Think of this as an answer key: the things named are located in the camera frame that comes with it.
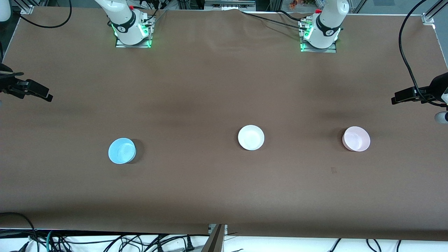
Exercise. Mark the blue bowl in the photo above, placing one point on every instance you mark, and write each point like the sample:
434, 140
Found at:
121, 151

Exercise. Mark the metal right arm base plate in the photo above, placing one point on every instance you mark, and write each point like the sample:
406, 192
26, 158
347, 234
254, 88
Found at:
147, 43

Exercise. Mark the aluminium corner extrusion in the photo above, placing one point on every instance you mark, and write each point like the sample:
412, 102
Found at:
428, 18
27, 8

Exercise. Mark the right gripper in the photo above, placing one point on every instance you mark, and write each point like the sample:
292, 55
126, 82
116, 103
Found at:
7, 85

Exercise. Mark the silver frame rail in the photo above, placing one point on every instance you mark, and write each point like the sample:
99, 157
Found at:
229, 4

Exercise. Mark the white bowl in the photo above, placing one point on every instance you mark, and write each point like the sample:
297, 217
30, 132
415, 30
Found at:
251, 137

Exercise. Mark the orange background object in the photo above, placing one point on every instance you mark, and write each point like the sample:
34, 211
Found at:
297, 3

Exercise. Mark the aluminium frame post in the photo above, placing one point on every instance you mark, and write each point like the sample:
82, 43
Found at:
216, 239

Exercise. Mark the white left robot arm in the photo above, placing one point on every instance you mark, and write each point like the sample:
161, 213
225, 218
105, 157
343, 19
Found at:
327, 21

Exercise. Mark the pink bowl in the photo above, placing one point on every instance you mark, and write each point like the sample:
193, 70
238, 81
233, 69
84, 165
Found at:
356, 139

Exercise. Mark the black power plug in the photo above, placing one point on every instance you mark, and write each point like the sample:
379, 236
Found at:
189, 243

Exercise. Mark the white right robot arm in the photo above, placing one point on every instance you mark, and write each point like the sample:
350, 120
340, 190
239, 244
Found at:
124, 24

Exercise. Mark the brown table cover sheet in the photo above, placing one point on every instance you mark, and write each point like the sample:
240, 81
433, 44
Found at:
210, 87

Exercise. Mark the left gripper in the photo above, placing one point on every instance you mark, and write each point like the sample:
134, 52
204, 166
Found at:
430, 92

